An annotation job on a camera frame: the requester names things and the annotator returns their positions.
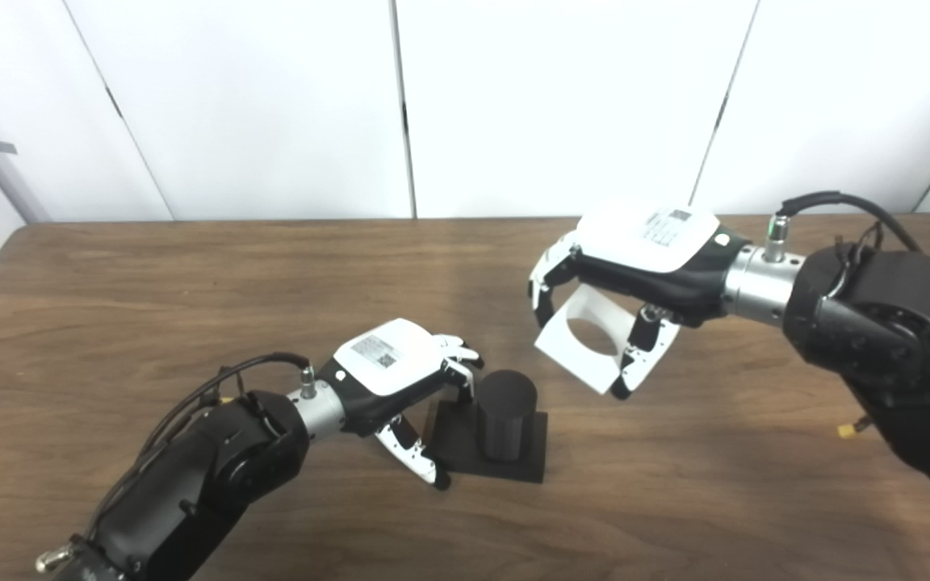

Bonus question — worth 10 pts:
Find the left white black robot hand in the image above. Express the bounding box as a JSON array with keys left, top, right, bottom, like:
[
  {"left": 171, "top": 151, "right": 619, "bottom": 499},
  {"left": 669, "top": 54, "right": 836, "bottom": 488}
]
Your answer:
[{"left": 316, "top": 318, "right": 484, "bottom": 491}]

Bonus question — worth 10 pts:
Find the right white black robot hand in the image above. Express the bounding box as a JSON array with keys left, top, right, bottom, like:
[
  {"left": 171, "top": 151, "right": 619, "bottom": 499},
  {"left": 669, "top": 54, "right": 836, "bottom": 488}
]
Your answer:
[{"left": 528, "top": 202, "right": 752, "bottom": 401}]

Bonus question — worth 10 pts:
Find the black cylinder peg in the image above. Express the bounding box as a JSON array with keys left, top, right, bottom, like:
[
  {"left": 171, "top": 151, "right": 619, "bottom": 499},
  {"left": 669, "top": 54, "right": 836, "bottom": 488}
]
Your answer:
[{"left": 423, "top": 370, "right": 550, "bottom": 485}]

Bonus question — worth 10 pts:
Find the white square piece with hole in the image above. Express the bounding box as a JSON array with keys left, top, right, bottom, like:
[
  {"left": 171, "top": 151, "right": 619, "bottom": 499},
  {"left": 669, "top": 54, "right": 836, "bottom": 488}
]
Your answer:
[{"left": 533, "top": 284, "right": 681, "bottom": 396}]

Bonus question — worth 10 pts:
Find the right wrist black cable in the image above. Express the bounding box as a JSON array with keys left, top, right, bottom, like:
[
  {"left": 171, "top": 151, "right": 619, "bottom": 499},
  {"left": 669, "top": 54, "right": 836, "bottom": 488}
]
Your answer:
[{"left": 762, "top": 190, "right": 924, "bottom": 264}]

